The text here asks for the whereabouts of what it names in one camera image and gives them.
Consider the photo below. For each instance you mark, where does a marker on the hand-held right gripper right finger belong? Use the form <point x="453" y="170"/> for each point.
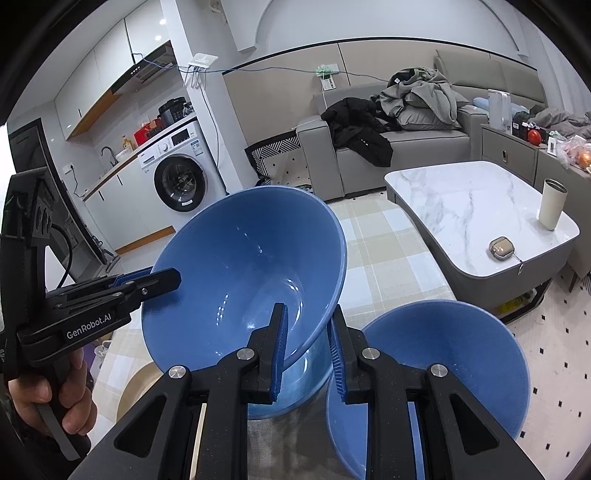
<point x="336" y="360"/>

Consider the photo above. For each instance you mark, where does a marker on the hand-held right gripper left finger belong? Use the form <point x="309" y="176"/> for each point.
<point x="279" y="350"/>

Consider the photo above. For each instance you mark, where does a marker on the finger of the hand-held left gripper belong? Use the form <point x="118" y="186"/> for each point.
<point x="134" y="276"/>
<point x="157" y="281"/>

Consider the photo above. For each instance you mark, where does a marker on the blue bowl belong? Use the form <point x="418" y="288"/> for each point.
<point x="240" y="258"/>
<point x="461" y="369"/>
<point x="304" y="383"/>

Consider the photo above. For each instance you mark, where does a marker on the cream round plate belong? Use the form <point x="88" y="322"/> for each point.
<point x="134" y="387"/>

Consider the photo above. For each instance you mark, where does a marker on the person's left hand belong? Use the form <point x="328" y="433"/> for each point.
<point x="76" y="392"/>

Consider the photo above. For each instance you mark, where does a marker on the white kitchen cabinet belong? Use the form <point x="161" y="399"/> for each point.
<point x="129" y="212"/>

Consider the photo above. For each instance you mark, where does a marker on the checked tablecloth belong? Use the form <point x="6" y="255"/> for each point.
<point x="383" y="258"/>

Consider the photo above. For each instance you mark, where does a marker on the kitchen faucet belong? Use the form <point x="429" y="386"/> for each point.
<point x="111" y="154"/>

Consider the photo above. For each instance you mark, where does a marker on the yellow dispenser bottle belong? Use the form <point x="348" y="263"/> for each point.
<point x="125" y="143"/>

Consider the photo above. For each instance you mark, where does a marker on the white washing machine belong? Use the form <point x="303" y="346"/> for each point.
<point x="203" y="152"/>

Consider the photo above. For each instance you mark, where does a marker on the red box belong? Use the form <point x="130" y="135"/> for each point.
<point x="147" y="131"/>

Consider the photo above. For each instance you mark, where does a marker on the patterned cushion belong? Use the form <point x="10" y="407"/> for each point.
<point x="272" y="157"/>

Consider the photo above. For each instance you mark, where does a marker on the black pressure cooker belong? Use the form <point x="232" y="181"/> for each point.
<point x="174" y="110"/>

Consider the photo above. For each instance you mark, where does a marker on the marble coffee table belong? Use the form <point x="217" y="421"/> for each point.
<point x="461" y="207"/>

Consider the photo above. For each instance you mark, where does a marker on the beige earbuds case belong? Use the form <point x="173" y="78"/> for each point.
<point x="502" y="248"/>

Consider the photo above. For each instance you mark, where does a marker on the range hood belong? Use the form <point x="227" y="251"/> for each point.
<point x="147" y="69"/>

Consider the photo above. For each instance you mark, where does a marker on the white router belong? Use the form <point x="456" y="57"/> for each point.
<point x="202" y="64"/>

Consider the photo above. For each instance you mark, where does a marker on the grey sofa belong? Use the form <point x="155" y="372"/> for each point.
<point x="415" y="152"/>

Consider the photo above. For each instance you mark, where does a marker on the dotted white rug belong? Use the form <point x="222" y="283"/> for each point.
<point x="558" y="350"/>

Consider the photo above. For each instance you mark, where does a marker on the black jacket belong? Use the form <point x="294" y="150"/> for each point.
<point x="360" y="129"/>

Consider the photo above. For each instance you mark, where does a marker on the cream tumbler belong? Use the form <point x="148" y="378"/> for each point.
<point x="551" y="205"/>

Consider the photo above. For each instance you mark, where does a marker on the grey side cabinet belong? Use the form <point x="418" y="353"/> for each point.
<point x="512" y="157"/>

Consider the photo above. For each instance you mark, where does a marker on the grey clothes pile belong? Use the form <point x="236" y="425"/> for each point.
<point x="425" y="101"/>

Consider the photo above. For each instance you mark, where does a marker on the light blue pillow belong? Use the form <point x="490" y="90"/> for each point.
<point x="481" y="104"/>

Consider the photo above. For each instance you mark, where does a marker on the white jug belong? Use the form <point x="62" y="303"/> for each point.
<point x="500" y="113"/>

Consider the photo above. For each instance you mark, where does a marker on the red apple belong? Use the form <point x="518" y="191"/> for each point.
<point x="534" y="137"/>

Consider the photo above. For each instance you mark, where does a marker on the grey blanket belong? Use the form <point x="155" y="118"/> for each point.
<point x="561" y="120"/>

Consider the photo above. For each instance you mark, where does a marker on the white wall cabinets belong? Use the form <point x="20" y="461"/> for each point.
<point x="101" y="74"/>

